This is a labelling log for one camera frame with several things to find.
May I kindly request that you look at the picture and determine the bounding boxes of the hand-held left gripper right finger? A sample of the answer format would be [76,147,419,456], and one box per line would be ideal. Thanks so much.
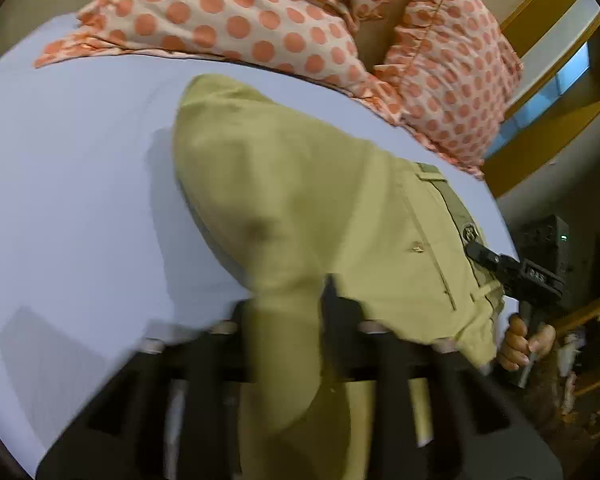
[321,276,565,480]

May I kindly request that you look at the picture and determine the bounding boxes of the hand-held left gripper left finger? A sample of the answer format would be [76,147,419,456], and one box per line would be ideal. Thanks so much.
[36,299,255,480]

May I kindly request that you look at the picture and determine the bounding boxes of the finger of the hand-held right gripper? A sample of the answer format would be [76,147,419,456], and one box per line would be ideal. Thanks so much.
[465,241,503,273]

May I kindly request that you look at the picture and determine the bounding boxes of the khaki pants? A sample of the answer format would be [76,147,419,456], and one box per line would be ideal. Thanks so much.
[171,74,507,480]

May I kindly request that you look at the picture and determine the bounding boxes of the person's right hand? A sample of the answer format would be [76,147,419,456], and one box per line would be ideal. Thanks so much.
[496,314,557,372]

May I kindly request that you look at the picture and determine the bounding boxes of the dark electronic box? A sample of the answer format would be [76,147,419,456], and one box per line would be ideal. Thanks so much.
[519,214,571,281]

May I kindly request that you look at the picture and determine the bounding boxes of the yellow framed window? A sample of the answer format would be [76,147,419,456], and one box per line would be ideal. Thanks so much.
[482,0,600,200]

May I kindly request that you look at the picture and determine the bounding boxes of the small orange polka dot pillow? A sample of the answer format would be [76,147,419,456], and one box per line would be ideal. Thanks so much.
[372,0,525,181]

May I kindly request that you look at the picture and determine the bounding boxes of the light blue bed sheet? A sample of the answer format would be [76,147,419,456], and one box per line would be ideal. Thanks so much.
[0,12,520,466]

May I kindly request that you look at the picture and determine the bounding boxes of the large orange polka dot pillow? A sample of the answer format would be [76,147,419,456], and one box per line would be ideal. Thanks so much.
[34,0,406,126]

